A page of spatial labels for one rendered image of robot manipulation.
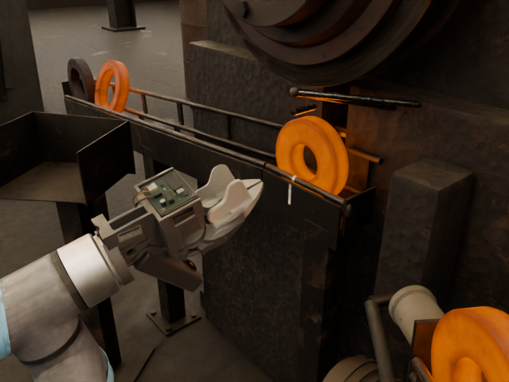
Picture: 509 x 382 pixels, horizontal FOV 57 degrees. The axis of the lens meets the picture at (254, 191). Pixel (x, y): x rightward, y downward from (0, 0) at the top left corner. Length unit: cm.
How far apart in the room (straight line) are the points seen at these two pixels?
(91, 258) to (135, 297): 119
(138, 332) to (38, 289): 107
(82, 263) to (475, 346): 39
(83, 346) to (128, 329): 102
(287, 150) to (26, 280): 51
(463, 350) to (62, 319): 41
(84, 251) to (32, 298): 7
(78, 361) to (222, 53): 74
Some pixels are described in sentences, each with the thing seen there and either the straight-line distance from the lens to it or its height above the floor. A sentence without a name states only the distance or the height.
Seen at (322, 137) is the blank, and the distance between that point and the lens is 79.
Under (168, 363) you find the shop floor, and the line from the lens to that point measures 148.
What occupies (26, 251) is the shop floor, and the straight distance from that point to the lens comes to 210.
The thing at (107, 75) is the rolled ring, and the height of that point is 71.
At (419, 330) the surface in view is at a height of 71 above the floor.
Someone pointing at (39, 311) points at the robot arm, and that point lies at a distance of 54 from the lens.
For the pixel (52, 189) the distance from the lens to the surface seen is 114.
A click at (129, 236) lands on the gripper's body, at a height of 79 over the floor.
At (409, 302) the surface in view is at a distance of 62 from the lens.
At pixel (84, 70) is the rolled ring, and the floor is 72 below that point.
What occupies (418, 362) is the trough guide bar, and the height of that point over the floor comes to 68.
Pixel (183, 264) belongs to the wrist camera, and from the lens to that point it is 63.
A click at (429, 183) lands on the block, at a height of 80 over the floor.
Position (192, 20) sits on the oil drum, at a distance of 367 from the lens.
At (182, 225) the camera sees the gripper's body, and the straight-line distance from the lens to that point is 55.
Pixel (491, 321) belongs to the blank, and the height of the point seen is 78.
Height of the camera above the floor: 107
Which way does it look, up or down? 27 degrees down
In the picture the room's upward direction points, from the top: straight up
